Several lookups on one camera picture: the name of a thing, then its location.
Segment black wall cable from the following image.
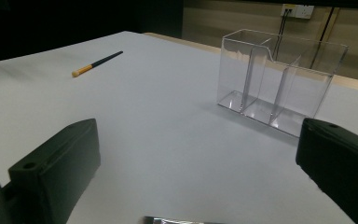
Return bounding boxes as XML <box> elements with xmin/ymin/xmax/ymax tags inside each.
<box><xmin>276</xmin><ymin>12</ymin><xmax>291</xmax><ymax>60</ymax></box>
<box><xmin>272</xmin><ymin>12</ymin><xmax>285</xmax><ymax>60</ymax></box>

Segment clear acrylic organizer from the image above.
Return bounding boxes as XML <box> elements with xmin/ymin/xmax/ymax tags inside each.
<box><xmin>216</xmin><ymin>28</ymin><xmax>350</xmax><ymax>138</ymax></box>

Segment white table board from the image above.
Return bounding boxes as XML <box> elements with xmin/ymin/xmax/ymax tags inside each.
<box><xmin>0</xmin><ymin>30</ymin><xmax>358</xmax><ymax>224</ymax></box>

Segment makeup brush with tan ferrule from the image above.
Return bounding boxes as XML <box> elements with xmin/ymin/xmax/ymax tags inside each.
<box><xmin>71</xmin><ymin>50</ymin><xmax>124</xmax><ymax>78</ymax></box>

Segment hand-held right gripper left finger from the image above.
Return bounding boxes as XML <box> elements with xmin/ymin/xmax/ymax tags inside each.
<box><xmin>3</xmin><ymin>118</ymin><xmax>102</xmax><ymax>224</ymax></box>

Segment black makeup brush silver ferrule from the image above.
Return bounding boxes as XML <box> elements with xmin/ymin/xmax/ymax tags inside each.
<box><xmin>141</xmin><ymin>216</ymin><xmax>227</xmax><ymax>224</ymax></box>

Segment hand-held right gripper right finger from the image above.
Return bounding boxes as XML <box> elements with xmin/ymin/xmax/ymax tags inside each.
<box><xmin>296</xmin><ymin>117</ymin><xmax>358</xmax><ymax>224</ymax></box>

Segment white wall socket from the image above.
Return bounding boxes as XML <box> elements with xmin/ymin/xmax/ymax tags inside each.
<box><xmin>280</xmin><ymin>3</ymin><xmax>315</xmax><ymax>20</ymax></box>

